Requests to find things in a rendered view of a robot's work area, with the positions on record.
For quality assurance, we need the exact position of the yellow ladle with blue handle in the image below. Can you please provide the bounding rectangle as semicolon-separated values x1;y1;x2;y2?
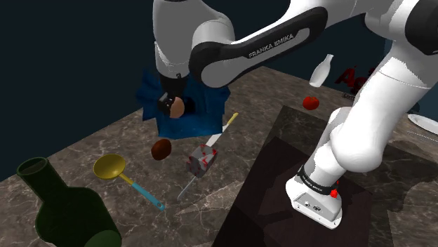
93;153;166;212

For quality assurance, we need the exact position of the white plate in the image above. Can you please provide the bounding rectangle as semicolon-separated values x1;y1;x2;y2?
407;113;438;135

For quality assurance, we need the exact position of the knife with yellow handle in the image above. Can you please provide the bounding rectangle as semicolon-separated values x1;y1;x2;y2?
204;112;239;148

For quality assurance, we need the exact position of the dark green bottle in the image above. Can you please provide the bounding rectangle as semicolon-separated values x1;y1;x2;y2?
15;156;124;247

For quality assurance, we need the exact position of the brown egg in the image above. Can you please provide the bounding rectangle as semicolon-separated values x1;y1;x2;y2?
150;138;173;161

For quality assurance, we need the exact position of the grey metal utensil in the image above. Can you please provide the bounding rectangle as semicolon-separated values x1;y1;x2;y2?
176;175;198;201

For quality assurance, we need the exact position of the grey cube with red marks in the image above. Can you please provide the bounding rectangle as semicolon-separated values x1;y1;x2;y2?
185;143;219;179

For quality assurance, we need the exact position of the red tomato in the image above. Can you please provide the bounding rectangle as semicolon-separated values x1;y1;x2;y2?
302;95;321;112

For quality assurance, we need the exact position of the white bottle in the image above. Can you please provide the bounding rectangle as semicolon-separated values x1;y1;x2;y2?
308;53;335;88

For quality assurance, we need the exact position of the dark box with red print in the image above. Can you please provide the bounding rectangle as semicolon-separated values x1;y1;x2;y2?
334;66;376;101

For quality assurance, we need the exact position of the blue cloth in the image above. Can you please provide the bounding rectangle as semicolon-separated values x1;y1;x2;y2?
136;69;231;140

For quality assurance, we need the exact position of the tan egg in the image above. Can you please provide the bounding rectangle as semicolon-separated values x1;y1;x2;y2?
169;96;186;119

